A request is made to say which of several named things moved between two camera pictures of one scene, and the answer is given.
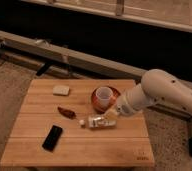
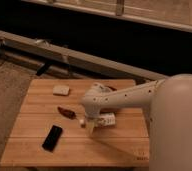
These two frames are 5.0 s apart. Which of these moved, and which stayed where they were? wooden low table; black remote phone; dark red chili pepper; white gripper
Moved: white gripper
Stayed: dark red chili pepper; wooden low table; black remote phone
